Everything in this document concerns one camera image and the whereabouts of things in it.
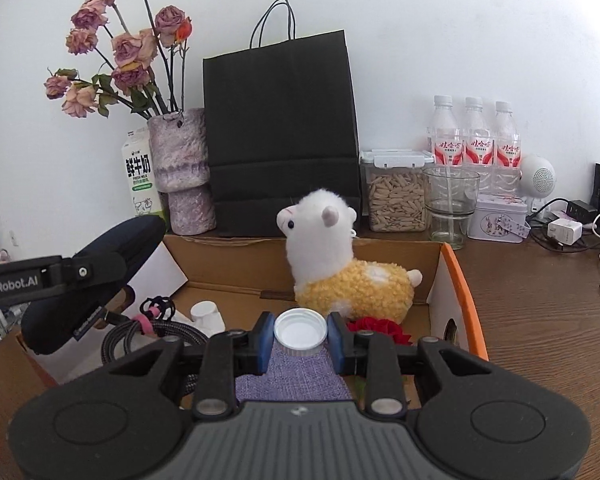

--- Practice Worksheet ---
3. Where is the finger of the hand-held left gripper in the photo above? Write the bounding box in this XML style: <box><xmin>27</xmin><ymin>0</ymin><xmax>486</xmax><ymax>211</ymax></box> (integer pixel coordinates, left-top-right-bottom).
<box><xmin>50</xmin><ymin>251</ymin><xmax>142</xmax><ymax>295</ymax></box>
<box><xmin>71</xmin><ymin>285</ymin><xmax>136</xmax><ymax>343</ymax></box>

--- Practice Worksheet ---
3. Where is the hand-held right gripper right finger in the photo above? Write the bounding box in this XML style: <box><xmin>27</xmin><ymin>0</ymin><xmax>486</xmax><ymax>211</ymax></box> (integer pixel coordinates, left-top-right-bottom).
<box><xmin>327</xmin><ymin>311</ymin><xmax>503</xmax><ymax>417</ymax></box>

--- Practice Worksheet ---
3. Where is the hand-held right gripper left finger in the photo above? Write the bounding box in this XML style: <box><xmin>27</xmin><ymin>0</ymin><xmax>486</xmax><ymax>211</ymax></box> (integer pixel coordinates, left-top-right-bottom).
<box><xmin>99</xmin><ymin>311</ymin><xmax>276</xmax><ymax>421</ymax></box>

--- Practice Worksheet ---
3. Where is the black braided cable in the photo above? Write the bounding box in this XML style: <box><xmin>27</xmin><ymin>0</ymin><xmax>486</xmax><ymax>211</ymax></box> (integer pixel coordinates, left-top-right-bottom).
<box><xmin>100</xmin><ymin>297</ymin><xmax>211</xmax><ymax>396</ymax></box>

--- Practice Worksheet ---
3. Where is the white plastic lid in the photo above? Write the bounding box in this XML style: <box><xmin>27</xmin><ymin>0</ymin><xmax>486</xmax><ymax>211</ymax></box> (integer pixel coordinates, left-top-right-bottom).
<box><xmin>273</xmin><ymin>308</ymin><xmax>328</xmax><ymax>358</ymax></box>

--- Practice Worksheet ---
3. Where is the black zipper pouch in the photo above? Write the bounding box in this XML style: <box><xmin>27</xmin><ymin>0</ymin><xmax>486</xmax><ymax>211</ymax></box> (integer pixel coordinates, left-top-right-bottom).
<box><xmin>20</xmin><ymin>215</ymin><xmax>167</xmax><ymax>356</ymax></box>

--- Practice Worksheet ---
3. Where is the purple linen drawstring bag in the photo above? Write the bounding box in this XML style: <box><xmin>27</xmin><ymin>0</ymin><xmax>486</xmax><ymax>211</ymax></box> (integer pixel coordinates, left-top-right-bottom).
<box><xmin>235</xmin><ymin>347</ymin><xmax>361</xmax><ymax>403</ymax></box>

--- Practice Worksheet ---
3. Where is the red artificial rose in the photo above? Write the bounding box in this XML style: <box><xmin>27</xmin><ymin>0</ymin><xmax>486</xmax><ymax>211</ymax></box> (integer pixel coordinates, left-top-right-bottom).
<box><xmin>347</xmin><ymin>316</ymin><xmax>413</xmax><ymax>346</ymax></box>

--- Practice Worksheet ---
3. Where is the white and yellow alpaca plush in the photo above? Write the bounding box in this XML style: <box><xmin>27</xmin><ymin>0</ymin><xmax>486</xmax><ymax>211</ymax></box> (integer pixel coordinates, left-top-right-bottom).
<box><xmin>276</xmin><ymin>188</ymin><xmax>423</xmax><ymax>323</ymax></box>

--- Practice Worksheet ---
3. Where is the translucent cotton swab jar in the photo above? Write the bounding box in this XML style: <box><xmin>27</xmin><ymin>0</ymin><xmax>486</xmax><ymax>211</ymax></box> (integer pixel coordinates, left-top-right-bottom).
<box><xmin>190</xmin><ymin>301</ymin><xmax>227</xmax><ymax>338</ymax></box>

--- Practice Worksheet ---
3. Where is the red printed cardboard box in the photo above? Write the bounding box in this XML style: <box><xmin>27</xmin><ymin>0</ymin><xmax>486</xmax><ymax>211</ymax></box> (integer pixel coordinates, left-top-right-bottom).
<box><xmin>15</xmin><ymin>232</ymin><xmax>490</xmax><ymax>401</ymax></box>

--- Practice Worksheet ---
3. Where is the clear container of seeds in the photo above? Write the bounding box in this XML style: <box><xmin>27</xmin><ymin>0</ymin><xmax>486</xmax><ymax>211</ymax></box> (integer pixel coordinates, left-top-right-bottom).
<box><xmin>359</xmin><ymin>149</ymin><xmax>436</xmax><ymax>233</ymax></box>

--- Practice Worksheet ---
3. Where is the white and green milk carton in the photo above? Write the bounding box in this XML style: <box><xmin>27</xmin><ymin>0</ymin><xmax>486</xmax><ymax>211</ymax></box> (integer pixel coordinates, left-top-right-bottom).
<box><xmin>121</xmin><ymin>127</ymin><xmax>170</xmax><ymax>231</ymax></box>

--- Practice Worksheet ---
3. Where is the purple textured vase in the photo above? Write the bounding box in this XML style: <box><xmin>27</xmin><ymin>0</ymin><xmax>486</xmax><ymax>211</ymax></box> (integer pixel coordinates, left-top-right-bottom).
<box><xmin>146</xmin><ymin>107</ymin><xmax>217</xmax><ymax>236</ymax></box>

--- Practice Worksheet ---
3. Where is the clear drinking glass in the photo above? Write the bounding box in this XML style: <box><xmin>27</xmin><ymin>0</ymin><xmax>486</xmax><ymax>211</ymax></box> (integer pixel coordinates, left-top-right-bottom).
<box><xmin>422</xmin><ymin>166</ymin><xmax>481</xmax><ymax>250</ymax></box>

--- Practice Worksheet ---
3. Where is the white printed tin box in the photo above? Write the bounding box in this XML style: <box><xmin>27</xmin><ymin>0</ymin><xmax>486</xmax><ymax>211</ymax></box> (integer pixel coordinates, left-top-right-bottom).
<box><xmin>467</xmin><ymin>194</ymin><xmax>531</xmax><ymax>244</ymax></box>

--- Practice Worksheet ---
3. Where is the black paper bag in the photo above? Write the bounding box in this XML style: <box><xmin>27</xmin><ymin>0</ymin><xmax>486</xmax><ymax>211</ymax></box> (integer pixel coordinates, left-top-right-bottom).
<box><xmin>202</xmin><ymin>0</ymin><xmax>363</xmax><ymax>238</ymax></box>

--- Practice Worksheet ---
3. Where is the dried pink rose bouquet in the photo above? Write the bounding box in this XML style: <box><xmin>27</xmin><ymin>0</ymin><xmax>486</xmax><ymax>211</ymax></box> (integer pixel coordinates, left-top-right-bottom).
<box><xmin>44</xmin><ymin>0</ymin><xmax>193</xmax><ymax>121</ymax></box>

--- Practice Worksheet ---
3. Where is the red label water bottle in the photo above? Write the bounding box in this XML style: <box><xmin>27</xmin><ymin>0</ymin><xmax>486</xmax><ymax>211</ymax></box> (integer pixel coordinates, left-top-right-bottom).
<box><xmin>461</xmin><ymin>96</ymin><xmax>496</xmax><ymax>196</ymax></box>
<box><xmin>426</xmin><ymin>95</ymin><xmax>463</xmax><ymax>171</ymax></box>
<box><xmin>493</xmin><ymin>101</ymin><xmax>523</xmax><ymax>197</ymax></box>

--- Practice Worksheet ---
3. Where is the white power adapter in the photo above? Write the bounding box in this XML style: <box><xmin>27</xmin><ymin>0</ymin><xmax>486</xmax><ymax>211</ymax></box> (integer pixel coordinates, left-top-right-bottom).
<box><xmin>547</xmin><ymin>217</ymin><xmax>584</xmax><ymax>246</ymax></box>

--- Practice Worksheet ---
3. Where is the white round speaker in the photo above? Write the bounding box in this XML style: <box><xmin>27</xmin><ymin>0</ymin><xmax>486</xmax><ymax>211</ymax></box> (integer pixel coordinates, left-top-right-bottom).
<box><xmin>520</xmin><ymin>155</ymin><xmax>557</xmax><ymax>200</ymax></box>

